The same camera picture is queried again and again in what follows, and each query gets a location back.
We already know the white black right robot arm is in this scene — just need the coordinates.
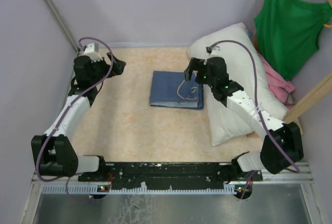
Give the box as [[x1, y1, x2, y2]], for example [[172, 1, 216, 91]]
[[184, 57, 304, 180]]

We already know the white pillow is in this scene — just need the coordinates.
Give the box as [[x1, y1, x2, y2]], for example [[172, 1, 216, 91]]
[[188, 21, 290, 147]]

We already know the pink shirt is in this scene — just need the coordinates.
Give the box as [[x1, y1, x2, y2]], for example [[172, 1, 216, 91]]
[[259, 54, 296, 103]]

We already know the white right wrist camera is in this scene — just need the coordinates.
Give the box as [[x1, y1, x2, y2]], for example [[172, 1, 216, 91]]
[[206, 46, 222, 59]]

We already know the aluminium rail frame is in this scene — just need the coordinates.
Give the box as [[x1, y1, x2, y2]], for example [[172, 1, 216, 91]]
[[20, 50, 322, 224]]

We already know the green tank top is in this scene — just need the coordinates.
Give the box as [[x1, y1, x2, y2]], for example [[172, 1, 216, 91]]
[[254, 0, 331, 80]]

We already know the grey-blue pillowcase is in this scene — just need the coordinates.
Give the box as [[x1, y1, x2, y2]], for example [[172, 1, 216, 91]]
[[149, 71, 204, 110]]

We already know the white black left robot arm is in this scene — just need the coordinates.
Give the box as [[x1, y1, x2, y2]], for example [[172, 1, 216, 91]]
[[31, 52, 126, 182]]

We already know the white slotted cable duct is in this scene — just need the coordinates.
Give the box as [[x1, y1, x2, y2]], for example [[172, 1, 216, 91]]
[[41, 183, 249, 195]]

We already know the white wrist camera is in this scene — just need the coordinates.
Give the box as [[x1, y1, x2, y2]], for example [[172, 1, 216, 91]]
[[83, 43, 103, 62], [206, 46, 222, 59]]

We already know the wooden clothes rack frame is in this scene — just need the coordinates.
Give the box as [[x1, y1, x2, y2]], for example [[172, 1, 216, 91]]
[[248, 0, 332, 131]]

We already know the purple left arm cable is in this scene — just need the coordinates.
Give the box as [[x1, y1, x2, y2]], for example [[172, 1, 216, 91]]
[[34, 36, 115, 203]]

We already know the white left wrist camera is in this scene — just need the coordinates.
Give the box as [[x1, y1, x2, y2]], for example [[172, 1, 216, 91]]
[[83, 43, 103, 62]]

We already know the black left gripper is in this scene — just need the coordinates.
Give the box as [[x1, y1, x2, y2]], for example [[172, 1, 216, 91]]
[[91, 52, 127, 85]]

